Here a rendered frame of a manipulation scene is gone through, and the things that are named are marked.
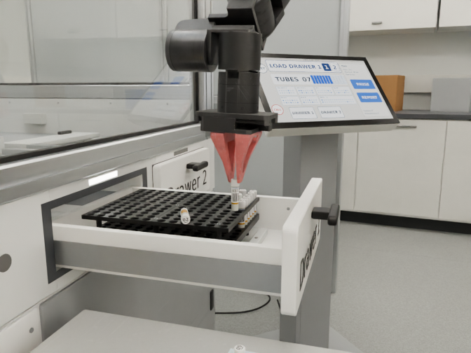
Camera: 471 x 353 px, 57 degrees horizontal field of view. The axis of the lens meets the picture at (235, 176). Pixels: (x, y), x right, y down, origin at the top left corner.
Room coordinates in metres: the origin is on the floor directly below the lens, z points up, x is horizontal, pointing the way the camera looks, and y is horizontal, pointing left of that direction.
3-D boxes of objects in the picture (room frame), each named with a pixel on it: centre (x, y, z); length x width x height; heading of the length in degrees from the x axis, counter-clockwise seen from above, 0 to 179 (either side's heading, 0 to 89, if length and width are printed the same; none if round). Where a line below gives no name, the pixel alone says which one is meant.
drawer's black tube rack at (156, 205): (0.66, 0.09, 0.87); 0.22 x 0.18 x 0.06; 74
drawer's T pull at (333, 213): (0.59, -0.13, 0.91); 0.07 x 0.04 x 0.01; 164
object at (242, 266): (0.66, 0.10, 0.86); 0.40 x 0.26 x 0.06; 74
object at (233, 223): (0.63, -0.01, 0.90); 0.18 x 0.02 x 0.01; 164
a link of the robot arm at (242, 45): (0.61, 0.00, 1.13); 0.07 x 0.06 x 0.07; 70
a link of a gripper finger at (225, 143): (0.60, -0.01, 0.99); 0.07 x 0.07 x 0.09; 72
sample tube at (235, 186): (0.61, 0.00, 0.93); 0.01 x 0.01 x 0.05
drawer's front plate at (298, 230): (0.60, -0.10, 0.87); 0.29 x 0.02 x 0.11; 164
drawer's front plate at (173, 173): (0.99, 0.12, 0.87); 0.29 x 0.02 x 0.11; 164
